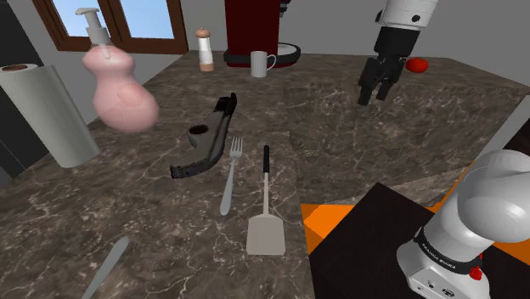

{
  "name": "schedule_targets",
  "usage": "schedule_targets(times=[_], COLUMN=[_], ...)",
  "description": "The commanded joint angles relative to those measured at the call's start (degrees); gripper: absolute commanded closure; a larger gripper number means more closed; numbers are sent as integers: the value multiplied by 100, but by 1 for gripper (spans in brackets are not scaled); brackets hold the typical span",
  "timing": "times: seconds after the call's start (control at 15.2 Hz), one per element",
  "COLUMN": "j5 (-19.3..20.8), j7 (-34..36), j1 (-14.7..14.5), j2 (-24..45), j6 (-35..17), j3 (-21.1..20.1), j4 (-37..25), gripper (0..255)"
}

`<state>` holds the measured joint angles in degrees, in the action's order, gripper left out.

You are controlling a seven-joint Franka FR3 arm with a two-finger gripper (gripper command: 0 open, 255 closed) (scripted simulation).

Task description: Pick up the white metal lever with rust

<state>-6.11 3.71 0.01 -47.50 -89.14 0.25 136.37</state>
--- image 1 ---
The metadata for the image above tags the spatula with black handle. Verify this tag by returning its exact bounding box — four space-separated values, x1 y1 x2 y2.
245 144 287 257

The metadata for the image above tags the red coffee machine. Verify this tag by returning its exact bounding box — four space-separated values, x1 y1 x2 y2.
223 0 302 69

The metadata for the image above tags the grey knife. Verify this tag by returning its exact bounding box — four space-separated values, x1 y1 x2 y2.
80 235 131 299

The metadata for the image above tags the white pepper mill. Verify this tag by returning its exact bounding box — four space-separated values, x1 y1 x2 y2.
195 27 215 73

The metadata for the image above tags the grey black curved holder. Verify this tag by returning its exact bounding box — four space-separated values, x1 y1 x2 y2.
169 92 239 180

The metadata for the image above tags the black cabinet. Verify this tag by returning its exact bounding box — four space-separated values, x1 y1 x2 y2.
0 0 51 180

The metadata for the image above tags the brown framed window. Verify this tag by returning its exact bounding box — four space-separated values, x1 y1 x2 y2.
31 0 189 56

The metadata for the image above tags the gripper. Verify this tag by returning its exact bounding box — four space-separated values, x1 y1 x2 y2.
357 25 421 107

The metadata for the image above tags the grey mug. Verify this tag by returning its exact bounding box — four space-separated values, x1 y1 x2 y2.
250 50 277 79

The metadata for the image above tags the paper towel roll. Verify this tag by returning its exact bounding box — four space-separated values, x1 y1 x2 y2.
0 63 102 169

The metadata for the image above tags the pink soap dispenser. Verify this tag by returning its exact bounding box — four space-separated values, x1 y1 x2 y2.
75 7 161 134

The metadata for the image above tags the silver fork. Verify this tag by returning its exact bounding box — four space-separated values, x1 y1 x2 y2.
219 135 244 217

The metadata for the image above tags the red tomato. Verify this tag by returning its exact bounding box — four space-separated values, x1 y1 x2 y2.
404 57 430 74

